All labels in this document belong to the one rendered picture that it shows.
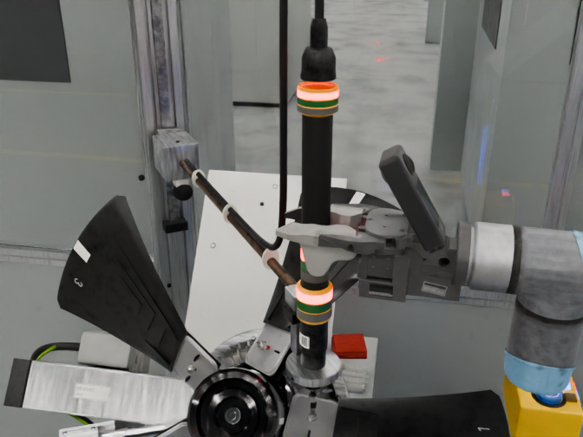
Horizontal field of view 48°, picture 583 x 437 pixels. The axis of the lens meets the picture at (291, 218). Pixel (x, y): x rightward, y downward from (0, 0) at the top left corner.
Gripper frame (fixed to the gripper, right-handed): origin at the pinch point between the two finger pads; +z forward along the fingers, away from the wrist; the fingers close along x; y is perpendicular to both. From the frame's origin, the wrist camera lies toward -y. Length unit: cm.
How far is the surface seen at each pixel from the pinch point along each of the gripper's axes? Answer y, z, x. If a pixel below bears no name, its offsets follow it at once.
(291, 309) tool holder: 13.4, 0.1, 1.4
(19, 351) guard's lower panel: 83, 94, 67
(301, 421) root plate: 28.9, -2.0, -1.1
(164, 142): 9, 36, 47
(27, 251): 49, 85, 67
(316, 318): 11.7, -3.7, -2.2
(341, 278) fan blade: 12.4, -5.1, 8.9
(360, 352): 60, -4, 58
